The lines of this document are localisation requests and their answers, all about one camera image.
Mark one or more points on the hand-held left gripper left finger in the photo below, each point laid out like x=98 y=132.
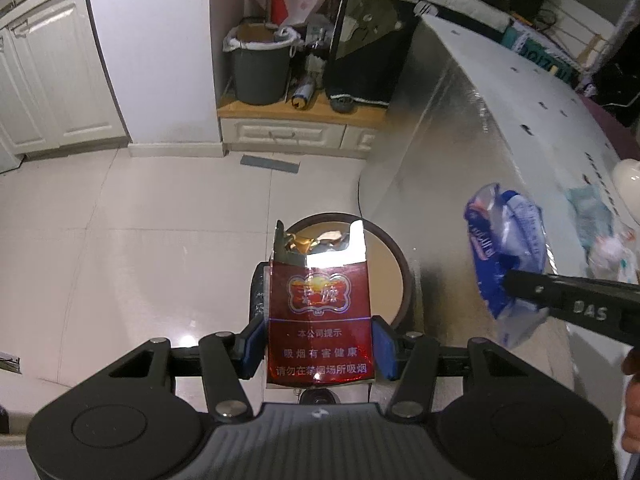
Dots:
x=254 y=352

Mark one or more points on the grey rectangular floor pad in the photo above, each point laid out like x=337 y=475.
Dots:
x=270 y=163

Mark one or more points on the white cabinet doors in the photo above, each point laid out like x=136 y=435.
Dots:
x=55 y=70

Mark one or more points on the teal plastic wrapper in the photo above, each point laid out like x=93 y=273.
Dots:
x=592 y=210

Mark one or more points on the blue plastic wrapper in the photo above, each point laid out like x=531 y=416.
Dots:
x=505 y=240

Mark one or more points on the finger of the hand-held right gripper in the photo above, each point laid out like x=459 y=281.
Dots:
x=575 y=302

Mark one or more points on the red cigarette pack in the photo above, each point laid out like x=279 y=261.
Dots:
x=317 y=330

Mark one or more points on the clear plastic bottle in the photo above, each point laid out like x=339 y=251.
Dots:
x=317 y=35

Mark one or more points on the wooden platform with white drawers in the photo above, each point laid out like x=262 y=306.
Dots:
x=280 y=132

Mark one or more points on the person's right hand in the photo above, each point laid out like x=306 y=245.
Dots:
x=632 y=410

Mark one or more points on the grey bucket with white liner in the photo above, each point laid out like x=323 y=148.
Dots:
x=260 y=75

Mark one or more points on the black fabric bag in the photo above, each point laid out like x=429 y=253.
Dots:
x=365 y=60

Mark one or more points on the teal printed box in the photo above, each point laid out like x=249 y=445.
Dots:
x=542 y=55

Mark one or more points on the crumpled clear plastic wrappers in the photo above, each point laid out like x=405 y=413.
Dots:
x=612 y=257

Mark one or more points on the white bowl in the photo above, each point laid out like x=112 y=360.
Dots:
x=629 y=176

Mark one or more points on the silver foil sided table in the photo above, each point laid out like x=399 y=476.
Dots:
x=450 y=135

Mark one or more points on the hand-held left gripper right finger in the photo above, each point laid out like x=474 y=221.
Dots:
x=384 y=355

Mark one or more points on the round brown trash bin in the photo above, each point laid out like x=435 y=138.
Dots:
x=385 y=280

